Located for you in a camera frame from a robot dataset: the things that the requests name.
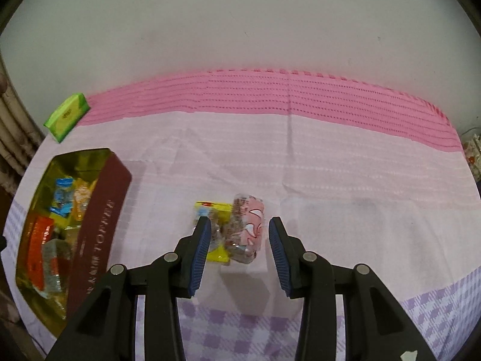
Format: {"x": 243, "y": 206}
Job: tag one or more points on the yellow-edged clear candy packet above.
{"x": 218, "y": 210}

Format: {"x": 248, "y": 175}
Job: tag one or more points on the green tissue packet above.
{"x": 67, "y": 114}

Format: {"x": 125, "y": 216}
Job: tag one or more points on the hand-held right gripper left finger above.
{"x": 199, "y": 255}

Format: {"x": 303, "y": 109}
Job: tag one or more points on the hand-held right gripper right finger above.
{"x": 280, "y": 255}

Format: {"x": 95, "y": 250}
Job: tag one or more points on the pink snack bar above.
{"x": 250, "y": 225}

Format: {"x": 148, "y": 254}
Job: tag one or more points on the maroon tin box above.
{"x": 97, "y": 233}

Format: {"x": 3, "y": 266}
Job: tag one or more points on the blue candy wrapper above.
{"x": 62, "y": 195}

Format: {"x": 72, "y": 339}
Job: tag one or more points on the red snack packet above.
{"x": 37, "y": 244}

